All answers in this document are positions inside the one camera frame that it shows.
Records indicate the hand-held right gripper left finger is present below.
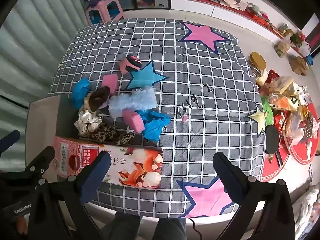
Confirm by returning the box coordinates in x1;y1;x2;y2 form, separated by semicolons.
27;151;112;240

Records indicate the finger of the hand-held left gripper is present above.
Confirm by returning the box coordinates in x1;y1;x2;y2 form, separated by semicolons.
0;129;21;153
24;146;56;180

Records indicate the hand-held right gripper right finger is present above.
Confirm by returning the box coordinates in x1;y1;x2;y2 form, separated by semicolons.
213;152;296;240

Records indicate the grey storage box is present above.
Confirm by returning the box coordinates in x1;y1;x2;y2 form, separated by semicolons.
25;90;85;143

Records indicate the leopard print scrunchie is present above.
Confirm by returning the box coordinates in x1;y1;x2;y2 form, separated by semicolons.
86;125;135;146

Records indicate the white dotted scrunchie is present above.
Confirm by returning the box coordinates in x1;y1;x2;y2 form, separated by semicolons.
74;109;103;137

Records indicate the pink sponge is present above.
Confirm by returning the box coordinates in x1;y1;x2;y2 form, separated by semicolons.
122;109;146;133
101;74;118;95

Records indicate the blue cloth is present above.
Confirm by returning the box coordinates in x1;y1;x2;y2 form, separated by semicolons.
136;109;171;142
72;78;90;108

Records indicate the brown and purple scrunchie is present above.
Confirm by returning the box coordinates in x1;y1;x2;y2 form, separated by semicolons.
87;86;112;113

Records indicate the light blue fluffy scrunchie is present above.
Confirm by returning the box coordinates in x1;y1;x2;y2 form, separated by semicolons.
108;86;158;119

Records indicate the pink and black plush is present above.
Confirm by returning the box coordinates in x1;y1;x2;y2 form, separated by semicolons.
119;54;143;74

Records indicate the person's left hand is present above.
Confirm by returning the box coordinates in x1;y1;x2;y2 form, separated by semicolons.
14;217;28;236

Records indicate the pink printed carton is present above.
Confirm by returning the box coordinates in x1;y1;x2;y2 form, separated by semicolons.
51;136;164;189

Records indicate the red patterned mat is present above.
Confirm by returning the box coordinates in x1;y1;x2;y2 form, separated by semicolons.
260;140;290;182

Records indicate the white mattress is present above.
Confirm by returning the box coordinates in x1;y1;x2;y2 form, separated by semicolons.
89;201;263;230

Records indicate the black round lid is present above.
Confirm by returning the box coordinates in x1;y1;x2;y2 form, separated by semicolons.
264;124;280;155

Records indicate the person's left leg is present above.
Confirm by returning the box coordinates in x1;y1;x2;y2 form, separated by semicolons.
102;211;142;240

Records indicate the person's leg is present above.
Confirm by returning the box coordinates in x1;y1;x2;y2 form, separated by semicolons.
102;211;142;240
154;217;187;240

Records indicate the person's right leg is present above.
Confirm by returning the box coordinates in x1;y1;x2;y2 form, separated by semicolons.
154;217;187;240

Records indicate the red round mat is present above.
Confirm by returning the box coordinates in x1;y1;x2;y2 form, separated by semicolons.
285;102;319;165

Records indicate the pale green curtain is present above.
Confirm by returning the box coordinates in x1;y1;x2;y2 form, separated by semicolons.
0;0;88;160

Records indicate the pale patterned cloth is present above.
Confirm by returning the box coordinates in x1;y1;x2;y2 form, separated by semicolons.
292;185;320;240

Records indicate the pile of snack packets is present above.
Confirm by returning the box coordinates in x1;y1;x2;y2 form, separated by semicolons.
257;70;315;140

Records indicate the grey checked star blanket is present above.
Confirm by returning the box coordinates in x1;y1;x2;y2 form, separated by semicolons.
49;17;267;219

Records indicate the glass jar with gold lid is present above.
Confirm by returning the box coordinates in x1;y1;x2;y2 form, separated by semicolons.
247;52;268;80

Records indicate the brown cardboard box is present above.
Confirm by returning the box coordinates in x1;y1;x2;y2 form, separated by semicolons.
289;55;310;75

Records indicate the pink plastic stool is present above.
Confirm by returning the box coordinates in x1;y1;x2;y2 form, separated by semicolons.
85;0;125;25

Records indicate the white low cabinet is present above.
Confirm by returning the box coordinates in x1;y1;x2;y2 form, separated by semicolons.
171;0;300;55

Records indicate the black cable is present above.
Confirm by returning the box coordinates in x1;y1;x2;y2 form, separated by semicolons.
186;217;203;240

